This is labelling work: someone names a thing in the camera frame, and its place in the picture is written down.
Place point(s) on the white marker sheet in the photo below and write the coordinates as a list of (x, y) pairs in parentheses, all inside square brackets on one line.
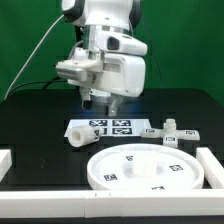
[(113, 127)]

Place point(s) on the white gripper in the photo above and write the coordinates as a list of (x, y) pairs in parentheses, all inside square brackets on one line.
[(122, 75)]

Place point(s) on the white frame right rail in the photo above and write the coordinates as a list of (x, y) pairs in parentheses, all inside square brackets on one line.
[(213, 170)]

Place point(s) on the white frame rail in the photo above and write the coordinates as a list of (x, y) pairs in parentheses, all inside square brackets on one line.
[(5, 162), (213, 170), (90, 204)]

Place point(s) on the white frame front rail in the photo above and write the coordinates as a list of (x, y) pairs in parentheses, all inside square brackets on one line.
[(90, 204)]

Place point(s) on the white cross table base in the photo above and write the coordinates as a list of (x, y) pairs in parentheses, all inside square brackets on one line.
[(170, 134)]

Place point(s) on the white round table top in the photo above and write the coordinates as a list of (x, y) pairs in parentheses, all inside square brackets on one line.
[(144, 167)]

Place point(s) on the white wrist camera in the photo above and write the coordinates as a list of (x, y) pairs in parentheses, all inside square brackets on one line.
[(80, 65)]

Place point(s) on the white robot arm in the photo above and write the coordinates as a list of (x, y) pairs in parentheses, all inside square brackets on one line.
[(96, 16)]

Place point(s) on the white frame left rail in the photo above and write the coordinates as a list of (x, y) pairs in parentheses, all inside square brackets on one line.
[(5, 162)]

